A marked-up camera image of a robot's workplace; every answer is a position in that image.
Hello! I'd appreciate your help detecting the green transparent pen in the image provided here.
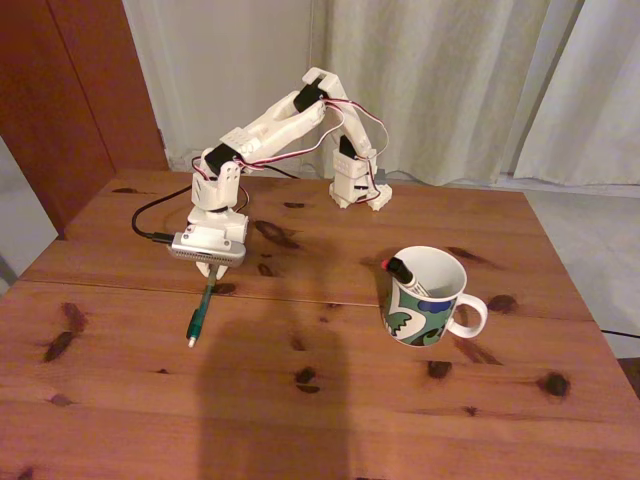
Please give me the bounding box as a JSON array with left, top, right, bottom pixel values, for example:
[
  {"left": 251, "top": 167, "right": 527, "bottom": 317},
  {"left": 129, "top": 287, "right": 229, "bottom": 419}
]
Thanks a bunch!
[{"left": 186, "top": 264, "right": 221, "bottom": 350}]

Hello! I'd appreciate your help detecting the white marker black cap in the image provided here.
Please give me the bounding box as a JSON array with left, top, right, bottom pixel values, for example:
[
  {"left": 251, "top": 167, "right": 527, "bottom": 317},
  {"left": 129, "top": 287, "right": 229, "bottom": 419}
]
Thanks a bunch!
[{"left": 387, "top": 256, "right": 432, "bottom": 299}]

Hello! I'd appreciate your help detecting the brown wooden cabinet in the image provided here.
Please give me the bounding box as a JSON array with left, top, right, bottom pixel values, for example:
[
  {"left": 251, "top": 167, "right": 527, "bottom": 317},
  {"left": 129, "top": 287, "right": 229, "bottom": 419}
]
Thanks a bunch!
[{"left": 0, "top": 0, "right": 169, "bottom": 241}]

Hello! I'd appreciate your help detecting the white mug green blue pattern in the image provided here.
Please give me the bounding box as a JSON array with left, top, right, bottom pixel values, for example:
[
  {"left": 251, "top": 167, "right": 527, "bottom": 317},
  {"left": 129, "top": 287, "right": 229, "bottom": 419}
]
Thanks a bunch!
[{"left": 383, "top": 244, "right": 489, "bottom": 347}]

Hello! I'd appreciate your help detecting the cream curtain panel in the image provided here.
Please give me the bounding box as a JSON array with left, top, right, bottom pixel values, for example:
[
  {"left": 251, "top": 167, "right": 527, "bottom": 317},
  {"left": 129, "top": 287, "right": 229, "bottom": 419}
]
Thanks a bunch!
[{"left": 309, "top": 0, "right": 584, "bottom": 187}]

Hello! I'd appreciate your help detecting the white curtain panel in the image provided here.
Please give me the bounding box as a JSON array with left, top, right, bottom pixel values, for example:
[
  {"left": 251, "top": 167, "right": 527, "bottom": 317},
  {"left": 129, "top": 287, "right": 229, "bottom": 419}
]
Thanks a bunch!
[{"left": 514, "top": 0, "right": 640, "bottom": 189}]

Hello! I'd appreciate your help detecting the silver camera box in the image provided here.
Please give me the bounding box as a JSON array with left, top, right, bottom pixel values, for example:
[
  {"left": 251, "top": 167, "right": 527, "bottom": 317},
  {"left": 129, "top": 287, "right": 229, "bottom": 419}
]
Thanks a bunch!
[{"left": 169, "top": 232, "right": 247, "bottom": 267}]

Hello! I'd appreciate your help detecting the black camera cable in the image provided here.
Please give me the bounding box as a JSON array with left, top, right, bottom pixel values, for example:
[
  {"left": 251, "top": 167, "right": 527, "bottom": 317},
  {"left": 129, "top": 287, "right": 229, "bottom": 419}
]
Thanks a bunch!
[{"left": 131, "top": 189, "right": 196, "bottom": 246}]

